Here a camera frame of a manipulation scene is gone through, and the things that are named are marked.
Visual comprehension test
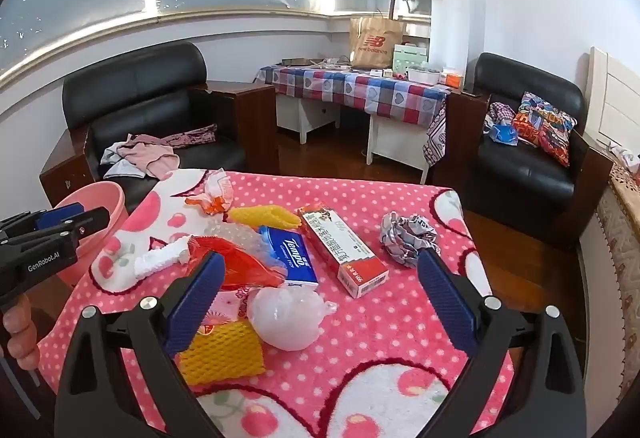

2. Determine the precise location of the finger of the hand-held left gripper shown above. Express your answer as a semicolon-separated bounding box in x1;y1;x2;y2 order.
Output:
10;206;111;263
0;203;85;243

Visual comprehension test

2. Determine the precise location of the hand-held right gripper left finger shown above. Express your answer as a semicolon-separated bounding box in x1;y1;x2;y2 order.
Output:
54;250;227;438

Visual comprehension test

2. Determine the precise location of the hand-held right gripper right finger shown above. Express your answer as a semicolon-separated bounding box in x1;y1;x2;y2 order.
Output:
416;249;587;438

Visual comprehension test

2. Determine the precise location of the pink plastic bucket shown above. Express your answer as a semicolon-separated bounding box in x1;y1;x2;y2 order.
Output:
52;183;131;286

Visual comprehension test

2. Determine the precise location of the pink printed packet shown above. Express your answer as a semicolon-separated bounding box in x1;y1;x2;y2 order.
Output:
200;285;261;334

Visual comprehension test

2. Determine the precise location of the yellow foam net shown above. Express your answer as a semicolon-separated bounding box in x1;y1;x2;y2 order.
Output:
177;320;267;386
226;204;302;229

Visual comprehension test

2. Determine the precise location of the red plastic bag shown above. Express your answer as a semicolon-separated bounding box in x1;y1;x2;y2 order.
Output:
185;235;287;291

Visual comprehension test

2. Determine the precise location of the printed paper ball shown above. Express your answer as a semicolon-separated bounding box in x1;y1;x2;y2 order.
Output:
381;212;441;269

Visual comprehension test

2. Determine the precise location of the clear bubble plastic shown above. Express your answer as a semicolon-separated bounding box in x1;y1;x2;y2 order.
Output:
202;218;271;263

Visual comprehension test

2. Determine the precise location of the white plastic bag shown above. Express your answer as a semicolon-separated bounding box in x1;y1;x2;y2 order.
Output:
247;285;338;351

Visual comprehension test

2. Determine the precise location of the orange wrapper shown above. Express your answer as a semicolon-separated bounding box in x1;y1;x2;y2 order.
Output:
185;195;231;217

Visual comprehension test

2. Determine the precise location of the blue tissue pack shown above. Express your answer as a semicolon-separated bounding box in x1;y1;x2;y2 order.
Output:
257;225;320;289

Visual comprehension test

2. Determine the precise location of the red and white box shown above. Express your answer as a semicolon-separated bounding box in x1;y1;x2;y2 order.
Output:
298;205;390;299

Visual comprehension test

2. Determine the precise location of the person's left hand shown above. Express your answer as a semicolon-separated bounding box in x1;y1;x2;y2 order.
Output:
0;305;42;374

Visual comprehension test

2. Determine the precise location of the light blue garment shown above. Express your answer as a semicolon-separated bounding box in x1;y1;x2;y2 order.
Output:
100;143;151;181

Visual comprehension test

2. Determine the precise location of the pink polka-dot blanket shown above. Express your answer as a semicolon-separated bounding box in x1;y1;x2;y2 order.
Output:
37;168;516;438

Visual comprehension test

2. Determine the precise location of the patterned dark pink garment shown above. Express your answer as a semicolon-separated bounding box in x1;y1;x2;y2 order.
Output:
165;124;218;149

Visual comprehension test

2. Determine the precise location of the black armchair with cushion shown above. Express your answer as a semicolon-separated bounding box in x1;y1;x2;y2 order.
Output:
435;52;615;253

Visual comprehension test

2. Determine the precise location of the black armchair with clothes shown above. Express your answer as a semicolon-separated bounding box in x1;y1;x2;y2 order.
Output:
39;42;281;213

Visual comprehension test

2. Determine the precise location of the white desk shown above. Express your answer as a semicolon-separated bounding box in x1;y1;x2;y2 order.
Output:
275;92;431;183

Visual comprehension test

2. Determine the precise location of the blue bag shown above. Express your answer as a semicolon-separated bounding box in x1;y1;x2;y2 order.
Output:
487;124;520;146

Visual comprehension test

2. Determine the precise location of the beige lace bedspread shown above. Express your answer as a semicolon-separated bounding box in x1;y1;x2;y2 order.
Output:
595;158;640;394

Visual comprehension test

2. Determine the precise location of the checked cloth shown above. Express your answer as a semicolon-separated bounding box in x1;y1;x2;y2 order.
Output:
482;102;516;139

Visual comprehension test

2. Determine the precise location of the colourful printed cushion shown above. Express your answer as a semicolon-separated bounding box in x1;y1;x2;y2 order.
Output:
511;91;578;167

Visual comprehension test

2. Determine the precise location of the white container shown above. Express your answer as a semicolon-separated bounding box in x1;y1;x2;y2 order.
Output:
407;66;441;84

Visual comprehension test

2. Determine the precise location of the checkered cloth white table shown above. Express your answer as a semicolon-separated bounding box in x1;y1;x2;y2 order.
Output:
254;64;451;166

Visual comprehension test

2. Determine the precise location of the green crate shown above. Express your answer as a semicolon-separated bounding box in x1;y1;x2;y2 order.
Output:
392;44;431;78

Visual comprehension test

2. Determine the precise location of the brown paper bag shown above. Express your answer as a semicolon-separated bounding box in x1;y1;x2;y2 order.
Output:
349;15;406;69

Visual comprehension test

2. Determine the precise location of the white headboard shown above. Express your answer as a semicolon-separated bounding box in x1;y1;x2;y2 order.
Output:
585;46;640;153

